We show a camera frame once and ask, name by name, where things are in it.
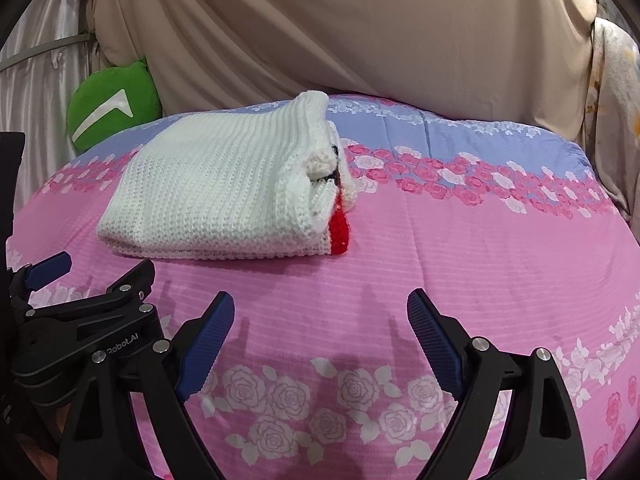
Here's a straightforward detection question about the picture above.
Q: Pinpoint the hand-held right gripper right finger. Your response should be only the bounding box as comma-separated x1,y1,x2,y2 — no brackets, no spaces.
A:
407,287,586,480

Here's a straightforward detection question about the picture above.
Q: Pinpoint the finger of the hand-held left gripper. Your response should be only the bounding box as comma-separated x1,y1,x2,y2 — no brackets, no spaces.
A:
30,259,157,323
10,252,72,307

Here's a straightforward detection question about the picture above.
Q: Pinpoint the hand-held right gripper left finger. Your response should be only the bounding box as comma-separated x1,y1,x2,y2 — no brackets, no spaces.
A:
57,290,236,480

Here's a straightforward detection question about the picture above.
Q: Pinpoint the white knitted sweater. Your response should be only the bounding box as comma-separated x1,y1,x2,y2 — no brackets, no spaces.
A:
95,90,363,261

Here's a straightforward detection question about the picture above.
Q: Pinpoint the pink and blue floral blanket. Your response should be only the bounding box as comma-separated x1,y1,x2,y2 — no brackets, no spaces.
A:
7,92,636,480

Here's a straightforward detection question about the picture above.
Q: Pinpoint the green cushion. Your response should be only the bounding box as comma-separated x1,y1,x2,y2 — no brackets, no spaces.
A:
67,57,162,151

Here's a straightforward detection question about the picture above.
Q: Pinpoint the grey curtain tie-back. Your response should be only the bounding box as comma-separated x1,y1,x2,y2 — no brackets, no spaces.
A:
0,32,93,71

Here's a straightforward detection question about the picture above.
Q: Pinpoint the silvery white curtain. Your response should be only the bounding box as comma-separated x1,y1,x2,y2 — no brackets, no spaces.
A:
0,0,101,201

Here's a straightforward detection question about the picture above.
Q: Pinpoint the beige curtain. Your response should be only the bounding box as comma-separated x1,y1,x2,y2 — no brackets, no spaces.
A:
90,0,601,141

